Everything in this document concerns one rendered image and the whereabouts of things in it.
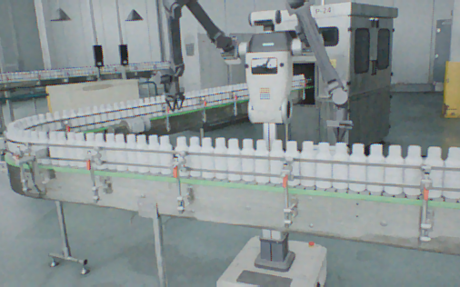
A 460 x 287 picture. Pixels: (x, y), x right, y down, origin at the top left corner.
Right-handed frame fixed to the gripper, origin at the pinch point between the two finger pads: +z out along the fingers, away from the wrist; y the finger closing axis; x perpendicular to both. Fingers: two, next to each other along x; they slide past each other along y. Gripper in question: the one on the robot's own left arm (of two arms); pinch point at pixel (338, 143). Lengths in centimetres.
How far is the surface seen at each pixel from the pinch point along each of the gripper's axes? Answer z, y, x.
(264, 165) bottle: 11.3, -25.0, -17.5
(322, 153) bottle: 5.4, -3.0, -19.0
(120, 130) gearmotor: -12, -171, 76
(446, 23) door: -478, 138, 1075
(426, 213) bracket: 23.3, 31.2, -21.6
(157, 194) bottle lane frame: 27, -74, -15
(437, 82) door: -321, 125, 1136
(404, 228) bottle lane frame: 29.3, 25.0, -13.9
